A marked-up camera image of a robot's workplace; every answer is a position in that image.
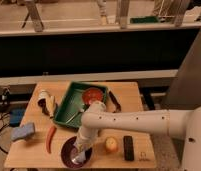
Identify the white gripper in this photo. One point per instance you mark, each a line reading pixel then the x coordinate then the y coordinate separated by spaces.
pixel 82 144

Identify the purple bowl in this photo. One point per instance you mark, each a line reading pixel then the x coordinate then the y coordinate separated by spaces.
pixel 69 151

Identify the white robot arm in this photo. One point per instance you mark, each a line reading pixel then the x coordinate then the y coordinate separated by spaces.
pixel 180 124

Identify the red bowl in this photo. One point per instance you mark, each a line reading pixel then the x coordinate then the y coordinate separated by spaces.
pixel 92 94

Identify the yellow apple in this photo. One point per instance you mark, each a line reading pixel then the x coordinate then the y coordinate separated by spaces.
pixel 111 145

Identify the metal spoon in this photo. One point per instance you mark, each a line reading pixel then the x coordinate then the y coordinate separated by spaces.
pixel 81 110

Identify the green tray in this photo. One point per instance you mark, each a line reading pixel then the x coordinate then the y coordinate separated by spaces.
pixel 72 102

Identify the black rectangular block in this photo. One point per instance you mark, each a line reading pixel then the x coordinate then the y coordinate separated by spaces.
pixel 128 148

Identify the yellow banana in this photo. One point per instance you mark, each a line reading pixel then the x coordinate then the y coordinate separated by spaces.
pixel 52 106

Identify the blue sponge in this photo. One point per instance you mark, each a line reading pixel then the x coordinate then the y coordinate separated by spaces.
pixel 23 132

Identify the white cup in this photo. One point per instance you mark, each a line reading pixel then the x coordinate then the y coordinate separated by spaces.
pixel 43 94

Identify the blue box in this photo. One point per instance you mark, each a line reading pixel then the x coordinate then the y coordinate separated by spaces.
pixel 16 116

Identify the black handled tool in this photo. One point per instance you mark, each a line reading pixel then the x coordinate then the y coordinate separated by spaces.
pixel 115 102

